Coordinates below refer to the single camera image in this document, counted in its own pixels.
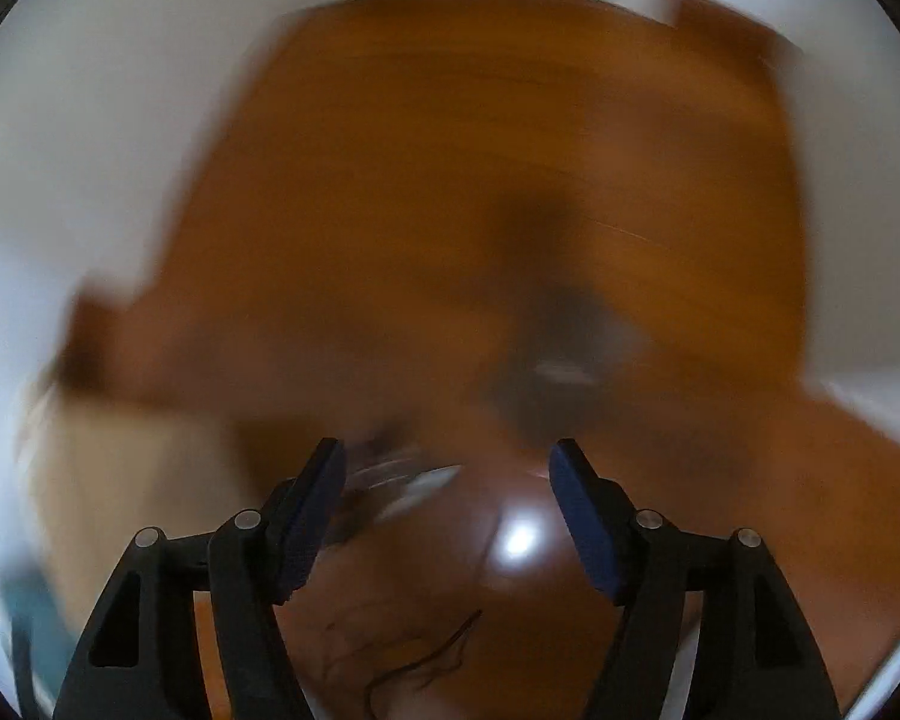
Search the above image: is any black cable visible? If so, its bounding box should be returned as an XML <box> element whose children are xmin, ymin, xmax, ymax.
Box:
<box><xmin>322</xmin><ymin>607</ymin><xmax>485</xmax><ymax>720</ymax></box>

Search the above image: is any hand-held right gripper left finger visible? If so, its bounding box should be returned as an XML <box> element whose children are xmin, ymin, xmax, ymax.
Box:
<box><xmin>54</xmin><ymin>437</ymin><xmax>347</xmax><ymax>720</ymax></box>

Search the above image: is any silver blurred utensil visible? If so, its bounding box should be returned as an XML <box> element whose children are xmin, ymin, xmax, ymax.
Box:
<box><xmin>337</xmin><ymin>442</ymin><xmax>466</xmax><ymax>541</ymax></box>

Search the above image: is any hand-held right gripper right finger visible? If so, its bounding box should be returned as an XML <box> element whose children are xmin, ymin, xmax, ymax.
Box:
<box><xmin>549</xmin><ymin>437</ymin><xmax>841</xmax><ymax>720</ymax></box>

